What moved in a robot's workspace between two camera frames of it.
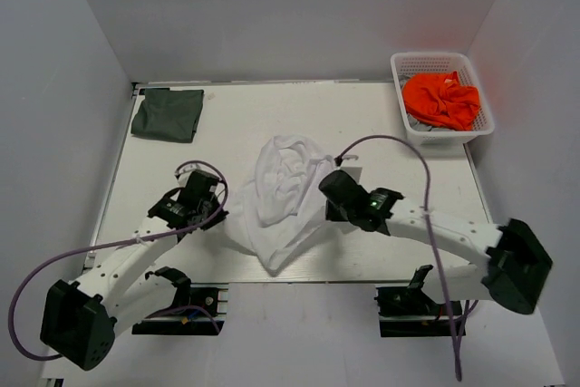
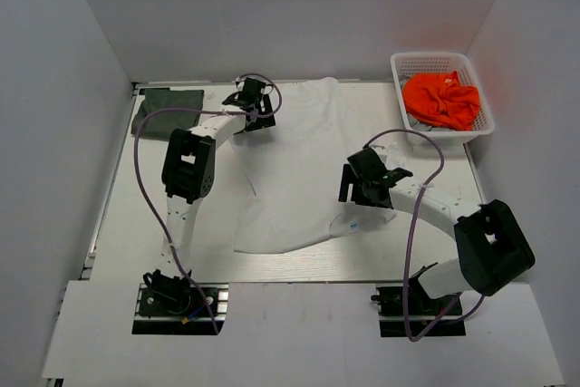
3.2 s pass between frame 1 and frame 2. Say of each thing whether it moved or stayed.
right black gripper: moved
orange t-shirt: stayed
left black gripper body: moved
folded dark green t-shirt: stayed
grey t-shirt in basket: stayed
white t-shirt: moved
